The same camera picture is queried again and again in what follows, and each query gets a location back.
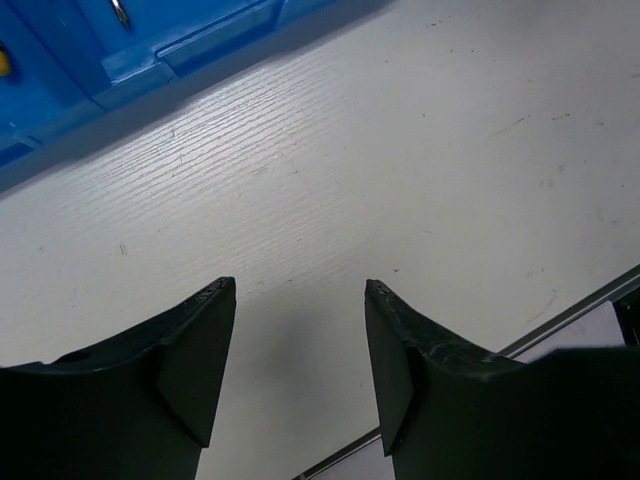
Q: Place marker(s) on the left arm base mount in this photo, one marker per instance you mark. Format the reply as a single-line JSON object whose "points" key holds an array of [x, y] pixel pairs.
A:
{"points": [[627, 311]]}

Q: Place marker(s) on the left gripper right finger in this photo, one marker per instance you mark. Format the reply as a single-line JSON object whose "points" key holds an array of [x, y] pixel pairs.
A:
{"points": [[450, 409]]}

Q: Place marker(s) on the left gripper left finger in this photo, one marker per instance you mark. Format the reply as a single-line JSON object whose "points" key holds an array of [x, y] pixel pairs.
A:
{"points": [[138, 405]]}

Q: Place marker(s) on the yellow black pliers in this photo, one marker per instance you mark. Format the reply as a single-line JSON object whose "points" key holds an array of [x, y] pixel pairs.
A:
{"points": [[5, 62]]}

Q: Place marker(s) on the green stubby screwdriver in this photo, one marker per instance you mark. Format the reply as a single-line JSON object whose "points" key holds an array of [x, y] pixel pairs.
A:
{"points": [[120, 13]]}

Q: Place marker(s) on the blue three-compartment bin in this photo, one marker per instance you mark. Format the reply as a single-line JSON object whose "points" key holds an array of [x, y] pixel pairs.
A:
{"points": [[80, 79]]}

